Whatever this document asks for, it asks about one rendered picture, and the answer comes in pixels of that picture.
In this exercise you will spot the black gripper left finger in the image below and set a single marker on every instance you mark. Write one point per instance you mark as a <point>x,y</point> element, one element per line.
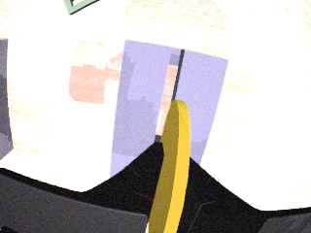
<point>122,204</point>

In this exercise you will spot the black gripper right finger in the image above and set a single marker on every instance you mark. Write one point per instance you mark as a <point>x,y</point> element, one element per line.
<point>211,208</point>

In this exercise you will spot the gold coin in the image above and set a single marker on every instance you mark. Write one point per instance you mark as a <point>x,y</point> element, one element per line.
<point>170,190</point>

